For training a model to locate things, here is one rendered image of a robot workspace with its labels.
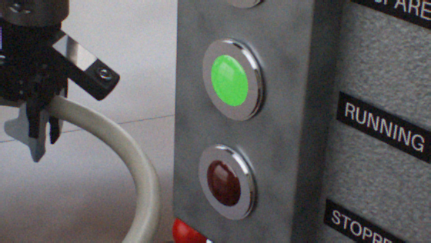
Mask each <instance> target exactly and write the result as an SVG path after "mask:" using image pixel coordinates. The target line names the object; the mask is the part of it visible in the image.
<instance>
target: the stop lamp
mask: <svg viewBox="0 0 431 243"><path fill-rule="evenodd" d="M206 178H207V184H208V186H209V190H210V191H211V193H212V195H213V197H214V198H216V199H217V201H218V202H219V203H220V204H223V205H225V206H229V207H231V206H235V205H236V204H238V202H239V199H240V183H239V180H238V178H237V175H236V174H235V172H234V170H233V169H232V168H231V167H230V166H229V164H226V163H225V162H223V161H220V160H216V161H213V162H212V163H211V164H210V165H209V167H208V169H207V174H206Z"/></svg>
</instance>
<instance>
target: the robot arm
mask: <svg viewBox="0 0 431 243"><path fill-rule="evenodd" d="M68 16H69V0H0V33H1V48H0V56H1V55H3V56H4V57H0V97H3V99H4V100H9V101H13V102H17V101H18V100H25V101H27V102H25V103H23V104H22V105H20V106H19V116H18V117H17V118H13V119H10V120H8V121H6V122H4V131H5V133H6V134H7V135H9V136H10V137H12V138H14V139H17V140H19V141H20V142H21V143H23V144H25V145H27V146H28V147H29V148H30V154H31V157H32V159H33V161H34V162H40V160H41V158H42V156H44V154H45V153H46V149H45V140H46V134H45V128H46V124H47V122H49V123H50V133H49V134H50V142H51V145H54V144H55V143H56V141H57V139H59V137H60V136H61V133H62V125H63V120H61V119H60V118H56V117H52V116H50V115H48V111H46V110H45V109H44V107H45V105H48V104H49V102H50V101H51V100H52V99H53V98H54V97H55V96H56V95H59V96H62V97H63V98H68V78H69V79H70V80H72V81H73V82H74V83H76V84H77V85H78V86H79V87H80V88H82V89H84V91H85V92H87V93H88V94H90V95H91V96H92V97H93V98H94V99H96V100H97V101H101V100H102V99H105V98H106V96H107V95H108V94H110V93H111V92H112V90H113V89H114V88H115V87H116V85H117V84H118V82H119V80H120V75H119V74H118V73H117V72H115V71H113V70H112V69H111V68H110V67H108V66H107V65H106V64H105V63H104V62H102V61H101V59H98V58H97V57H95V55H93V54H92V53H91V52H90V51H89V50H87V49H86V48H84V47H83V46H82V45H80V44H79V42H77V41H75V40H74V38H72V37H70V36H69V35H68V34H67V33H65V32H64V31H62V30H61V28H62V21H64V20H66V19H67V18H68Z"/></svg>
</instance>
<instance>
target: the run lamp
mask: <svg viewBox="0 0 431 243"><path fill-rule="evenodd" d="M211 81H212V85H213V88H214V89H215V92H216V93H217V95H218V96H219V97H220V98H221V99H222V100H223V101H224V102H225V103H226V104H228V105H234V106H236V105H241V104H242V103H243V102H244V101H245V99H246V93H247V90H248V89H247V81H246V74H245V72H244V70H243V69H242V67H241V66H240V64H239V63H238V62H237V61H236V60H235V59H234V58H232V57H229V56H228V55H222V56H219V57H218V58H217V59H216V60H215V61H214V64H213V65H212V70H211Z"/></svg>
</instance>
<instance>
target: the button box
mask: <svg viewBox="0 0 431 243"><path fill-rule="evenodd" d="M342 6H343V0H262V1H261V2H260V3H258V4H257V5H255V6H253V7H251V8H237V7H234V6H233V5H231V4H229V3H228V2H227V1H226V0H177V26H176V86H175V144H174V175H173V204H172V212H173V214H174V215H175V216H176V217H177V219H179V220H180V221H183V222H184V223H186V224H187V225H188V226H190V227H191V228H193V229H194V230H195V231H198V232H199V233H200V234H201V235H203V236H205V237H206V238H208V239H209V240H211V242H213V243H315V242H316V231H317V225H318V219H319V208H320V197H321V191H322V180H323V174H324V168H325V162H326V145H327V139H328V133H329V122H330V115H331V110H332V93H333V87H334V81H335V75H336V64H337V52H338V46H339V35H340V29H341V23H342ZM222 38H230V39H232V40H235V41H236V42H240V44H241V45H243V46H244V47H246V49H247V50H248V51H249V53H251V54H252V57H253V58H254V59H255V60H256V63H257V65H258V68H259V70H260V74H261V76H262V83H263V97H262V103H261V105H260V107H259V110H258V111H257V112H256V114H254V115H253V116H252V117H251V118H248V119H246V120H244V121H236V120H233V119H231V118H229V117H226V116H225V115H224V114H223V113H222V112H221V111H219V110H218V109H217V107H216V106H215V105H214V104H213V103H212V101H211V98H210V97H209V94H208V93H207V91H206V89H205V83H204V79H203V75H202V65H203V59H204V57H205V52H206V50H207V48H208V47H209V46H210V45H211V44H212V43H213V42H215V41H217V40H219V39H222ZM211 145H224V146H228V147H229V148H231V149H232V150H233V151H235V152H236V153H237V154H238V155H239V156H240V157H241V158H242V160H243V161H244V162H245V163H246V166H247V168H248V169H249V171H250V173H251V175H252V180H253V183H254V187H255V202H254V205H253V208H252V211H251V213H250V214H249V215H247V216H246V217H245V218H243V219H240V220H232V219H228V218H227V217H225V216H223V215H221V214H220V213H218V212H217V210H216V209H214V208H213V207H212V206H211V204H210V203H209V201H208V199H207V198H206V197H205V193H204V191H203V190H202V187H201V184H200V181H199V159H200V157H201V154H202V153H203V152H204V151H205V149H206V148H207V147H209V146H211Z"/></svg>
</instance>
